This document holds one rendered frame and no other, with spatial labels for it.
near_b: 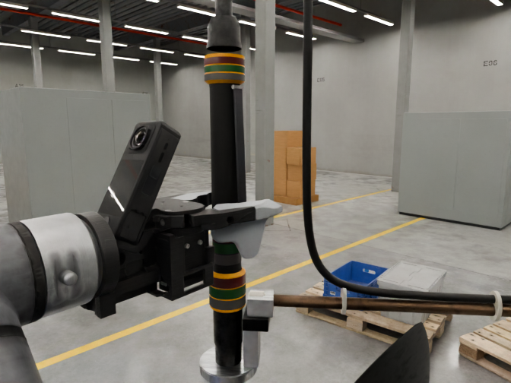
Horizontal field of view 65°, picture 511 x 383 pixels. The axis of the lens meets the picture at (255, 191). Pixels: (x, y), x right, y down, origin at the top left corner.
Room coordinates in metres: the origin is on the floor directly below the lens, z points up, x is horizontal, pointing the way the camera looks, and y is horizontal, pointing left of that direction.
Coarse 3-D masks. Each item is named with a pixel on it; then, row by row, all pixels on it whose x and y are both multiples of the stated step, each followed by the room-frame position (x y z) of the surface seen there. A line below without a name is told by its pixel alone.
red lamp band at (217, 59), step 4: (216, 56) 0.42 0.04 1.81; (220, 56) 0.42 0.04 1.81; (224, 56) 0.42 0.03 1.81; (228, 56) 0.42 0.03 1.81; (204, 60) 0.44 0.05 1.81; (208, 60) 0.43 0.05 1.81; (212, 60) 0.43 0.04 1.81; (216, 60) 0.42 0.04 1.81; (220, 60) 0.42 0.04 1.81; (224, 60) 0.42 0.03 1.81; (228, 60) 0.42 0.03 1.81; (232, 60) 0.43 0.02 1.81; (236, 60) 0.43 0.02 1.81; (240, 60) 0.43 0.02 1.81; (244, 60) 0.44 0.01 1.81; (204, 64) 0.44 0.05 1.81; (240, 64) 0.43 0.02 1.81; (244, 64) 0.44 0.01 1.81
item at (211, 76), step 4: (208, 76) 0.43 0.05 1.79; (212, 76) 0.43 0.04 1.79; (216, 76) 0.42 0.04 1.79; (220, 76) 0.42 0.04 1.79; (224, 76) 0.42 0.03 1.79; (228, 76) 0.42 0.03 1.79; (232, 76) 0.42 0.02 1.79; (236, 76) 0.43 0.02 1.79; (240, 76) 0.43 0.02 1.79; (244, 76) 0.44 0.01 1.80; (240, 80) 0.43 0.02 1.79; (244, 80) 0.44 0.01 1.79
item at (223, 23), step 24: (216, 0) 0.44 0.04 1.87; (216, 24) 0.43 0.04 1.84; (216, 48) 0.46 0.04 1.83; (240, 48) 0.45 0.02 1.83; (216, 312) 0.43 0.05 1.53; (240, 312) 0.44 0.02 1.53; (216, 336) 0.43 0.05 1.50; (240, 336) 0.44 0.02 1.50; (216, 360) 0.44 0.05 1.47; (240, 360) 0.44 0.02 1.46
